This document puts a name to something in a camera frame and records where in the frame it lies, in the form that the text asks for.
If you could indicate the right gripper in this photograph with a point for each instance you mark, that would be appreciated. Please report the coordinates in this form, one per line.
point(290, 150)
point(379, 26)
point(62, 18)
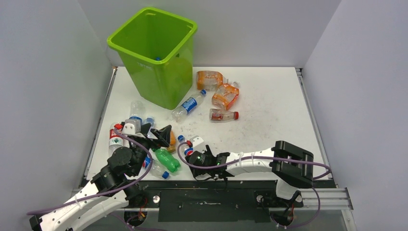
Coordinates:
point(197, 172)

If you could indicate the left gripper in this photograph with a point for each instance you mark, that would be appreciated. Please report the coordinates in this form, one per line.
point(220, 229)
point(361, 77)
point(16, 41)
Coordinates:
point(163, 135)

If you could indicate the small orange juice bottle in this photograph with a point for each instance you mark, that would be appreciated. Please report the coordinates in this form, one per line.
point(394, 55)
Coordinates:
point(172, 144)

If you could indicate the crushed orange label bottle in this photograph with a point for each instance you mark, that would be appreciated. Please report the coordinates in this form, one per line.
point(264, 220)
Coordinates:
point(226, 95)

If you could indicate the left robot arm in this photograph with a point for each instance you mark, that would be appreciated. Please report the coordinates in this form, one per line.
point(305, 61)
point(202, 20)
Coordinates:
point(115, 186)

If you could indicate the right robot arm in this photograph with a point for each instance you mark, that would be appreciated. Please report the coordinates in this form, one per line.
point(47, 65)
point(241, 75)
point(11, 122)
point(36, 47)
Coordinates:
point(291, 164)

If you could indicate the green plastic bin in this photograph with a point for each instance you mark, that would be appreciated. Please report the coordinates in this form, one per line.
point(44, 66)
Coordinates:
point(152, 33)

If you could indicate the Pepsi bottle blue label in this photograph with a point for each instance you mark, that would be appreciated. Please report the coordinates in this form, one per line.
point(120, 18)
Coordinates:
point(184, 147)

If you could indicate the green plastic bottle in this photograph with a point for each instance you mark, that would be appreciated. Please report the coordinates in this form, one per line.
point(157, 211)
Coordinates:
point(167, 160)

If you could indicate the Pepsi bottle blue cap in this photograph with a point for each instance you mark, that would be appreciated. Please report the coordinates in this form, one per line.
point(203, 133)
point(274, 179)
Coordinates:
point(156, 168)

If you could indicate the blue label clear bottle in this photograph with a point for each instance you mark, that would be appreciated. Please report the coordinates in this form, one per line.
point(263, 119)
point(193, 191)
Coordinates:
point(137, 110)

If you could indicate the red cap tea bottle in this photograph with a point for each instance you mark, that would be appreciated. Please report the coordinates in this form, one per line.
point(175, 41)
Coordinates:
point(220, 115)

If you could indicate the red label Nongfu bottle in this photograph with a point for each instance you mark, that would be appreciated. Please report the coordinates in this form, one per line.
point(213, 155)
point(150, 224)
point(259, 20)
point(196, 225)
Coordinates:
point(115, 141)

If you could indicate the large orange label bottle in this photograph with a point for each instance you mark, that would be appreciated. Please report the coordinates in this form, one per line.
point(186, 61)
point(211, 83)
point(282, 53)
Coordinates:
point(209, 80)

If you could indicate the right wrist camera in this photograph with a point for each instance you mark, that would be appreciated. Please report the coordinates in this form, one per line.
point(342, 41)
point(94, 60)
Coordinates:
point(198, 144)

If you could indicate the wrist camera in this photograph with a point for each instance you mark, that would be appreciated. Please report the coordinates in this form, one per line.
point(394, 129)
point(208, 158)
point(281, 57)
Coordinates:
point(198, 144)
point(130, 126)

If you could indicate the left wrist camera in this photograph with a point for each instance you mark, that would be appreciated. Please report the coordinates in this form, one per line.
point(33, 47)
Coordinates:
point(130, 126)

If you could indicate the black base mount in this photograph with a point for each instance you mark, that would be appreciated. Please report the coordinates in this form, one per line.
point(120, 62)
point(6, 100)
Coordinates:
point(209, 201)

